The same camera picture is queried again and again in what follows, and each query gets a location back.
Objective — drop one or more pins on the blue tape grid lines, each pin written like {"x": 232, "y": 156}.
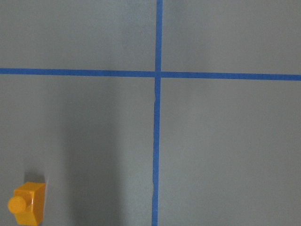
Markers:
{"x": 153, "y": 112}

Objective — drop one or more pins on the orange toy block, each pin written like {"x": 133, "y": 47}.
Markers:
{"x": 27, "y": 203}

